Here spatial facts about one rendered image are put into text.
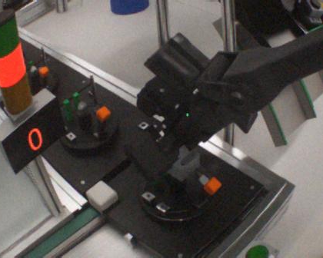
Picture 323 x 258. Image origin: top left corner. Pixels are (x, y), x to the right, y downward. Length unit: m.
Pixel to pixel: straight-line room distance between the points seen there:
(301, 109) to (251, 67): 0.47
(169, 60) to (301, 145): 0.60
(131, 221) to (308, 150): 0.50
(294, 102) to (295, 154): 0.17
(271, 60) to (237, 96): 0.06
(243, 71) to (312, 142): 0.63
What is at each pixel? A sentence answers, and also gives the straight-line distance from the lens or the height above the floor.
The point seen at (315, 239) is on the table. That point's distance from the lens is 0.88.
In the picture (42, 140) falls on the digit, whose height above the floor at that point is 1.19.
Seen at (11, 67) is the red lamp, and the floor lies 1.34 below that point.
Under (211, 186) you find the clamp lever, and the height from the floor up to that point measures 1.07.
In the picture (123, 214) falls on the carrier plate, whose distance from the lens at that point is 0.77.
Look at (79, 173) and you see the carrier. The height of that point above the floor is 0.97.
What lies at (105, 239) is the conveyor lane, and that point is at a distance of 0.80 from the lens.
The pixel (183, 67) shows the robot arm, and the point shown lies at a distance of 0.51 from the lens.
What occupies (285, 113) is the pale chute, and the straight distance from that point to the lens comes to 0.87.
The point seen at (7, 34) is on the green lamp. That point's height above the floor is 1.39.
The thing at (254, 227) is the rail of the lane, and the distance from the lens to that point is 0.75.
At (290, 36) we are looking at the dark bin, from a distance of 0.79.
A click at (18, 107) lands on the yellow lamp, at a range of 0.55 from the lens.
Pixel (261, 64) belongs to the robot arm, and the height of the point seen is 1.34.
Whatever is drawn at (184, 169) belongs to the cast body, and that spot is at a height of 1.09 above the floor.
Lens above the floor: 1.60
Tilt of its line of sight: 44 degrees down
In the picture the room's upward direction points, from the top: 5 degrees counter-clockwise
